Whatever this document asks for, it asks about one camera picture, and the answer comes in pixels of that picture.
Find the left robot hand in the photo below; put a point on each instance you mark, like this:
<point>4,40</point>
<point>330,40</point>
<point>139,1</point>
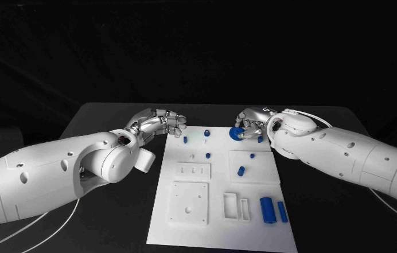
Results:
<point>155,121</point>

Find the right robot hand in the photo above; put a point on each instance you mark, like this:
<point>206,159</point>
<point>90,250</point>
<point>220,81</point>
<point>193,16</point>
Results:
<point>253,119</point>

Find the blue gear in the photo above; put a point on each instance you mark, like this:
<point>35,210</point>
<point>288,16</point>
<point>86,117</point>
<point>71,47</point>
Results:
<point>236,133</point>

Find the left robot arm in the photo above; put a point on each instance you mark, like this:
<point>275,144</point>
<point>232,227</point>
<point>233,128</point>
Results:
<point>47,169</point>

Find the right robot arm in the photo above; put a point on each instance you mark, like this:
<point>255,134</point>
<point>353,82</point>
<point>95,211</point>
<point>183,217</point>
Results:
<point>336,149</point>

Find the white task board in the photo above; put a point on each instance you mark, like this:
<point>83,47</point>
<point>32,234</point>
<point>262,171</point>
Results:
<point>217,184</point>

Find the thick blue cylinder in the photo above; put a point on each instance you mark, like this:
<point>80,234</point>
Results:
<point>268,210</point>

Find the thin blue cylinder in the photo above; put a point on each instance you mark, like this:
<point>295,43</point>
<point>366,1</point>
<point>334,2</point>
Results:
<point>282,211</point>

